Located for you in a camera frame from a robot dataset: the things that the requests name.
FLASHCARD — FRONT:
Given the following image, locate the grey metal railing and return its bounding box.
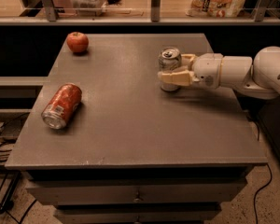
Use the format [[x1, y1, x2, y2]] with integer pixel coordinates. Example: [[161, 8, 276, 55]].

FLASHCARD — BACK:
[[0, 0, 280, 26]]

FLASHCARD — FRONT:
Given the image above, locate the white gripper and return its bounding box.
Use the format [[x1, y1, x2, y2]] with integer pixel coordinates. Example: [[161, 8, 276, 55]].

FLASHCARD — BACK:
[[158, 53, 223, 89]]

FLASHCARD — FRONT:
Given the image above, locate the printed snack bag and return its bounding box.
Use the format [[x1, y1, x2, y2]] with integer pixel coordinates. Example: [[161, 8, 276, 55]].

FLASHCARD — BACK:
[[186, 0, 245, 18]]

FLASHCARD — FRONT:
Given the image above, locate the grey drawer cabinet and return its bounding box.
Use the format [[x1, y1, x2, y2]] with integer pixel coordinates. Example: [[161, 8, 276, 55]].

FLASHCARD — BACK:
[[7, 34, 267, 224]]

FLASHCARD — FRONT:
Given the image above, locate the black floor cable right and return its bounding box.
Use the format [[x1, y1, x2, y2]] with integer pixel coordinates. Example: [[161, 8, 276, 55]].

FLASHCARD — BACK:
[[252, 163, 273, 224]]

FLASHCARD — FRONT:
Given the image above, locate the black cables left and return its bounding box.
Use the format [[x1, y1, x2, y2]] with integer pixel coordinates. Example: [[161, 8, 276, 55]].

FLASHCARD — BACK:
[[0, 113, 37, 224]]

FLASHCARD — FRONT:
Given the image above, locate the white green 7up can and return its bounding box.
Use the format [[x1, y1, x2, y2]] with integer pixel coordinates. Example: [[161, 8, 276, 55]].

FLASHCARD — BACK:
[[158, 47, 181, 92]]

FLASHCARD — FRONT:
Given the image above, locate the black power adapter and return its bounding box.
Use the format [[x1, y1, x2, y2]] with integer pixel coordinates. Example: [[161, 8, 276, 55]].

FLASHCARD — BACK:
[[0, 119, 24, 142]]

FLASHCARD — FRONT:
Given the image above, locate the clear plastic container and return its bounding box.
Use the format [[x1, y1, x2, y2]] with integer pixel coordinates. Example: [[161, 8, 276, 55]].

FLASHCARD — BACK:
[[70, 0, 106, 17]]

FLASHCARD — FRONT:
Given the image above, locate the red apple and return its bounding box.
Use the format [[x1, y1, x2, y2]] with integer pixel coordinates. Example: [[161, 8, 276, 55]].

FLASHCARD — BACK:
[[66, 32, 89, 53]]

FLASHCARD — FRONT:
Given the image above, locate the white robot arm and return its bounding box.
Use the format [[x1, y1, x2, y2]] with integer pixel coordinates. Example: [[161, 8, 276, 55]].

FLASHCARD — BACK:
[[158, 47, 280, 100]]

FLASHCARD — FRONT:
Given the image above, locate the red soda can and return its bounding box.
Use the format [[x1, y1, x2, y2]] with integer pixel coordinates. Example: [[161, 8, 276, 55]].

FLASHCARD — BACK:
[[41, 83, 82, 130]]

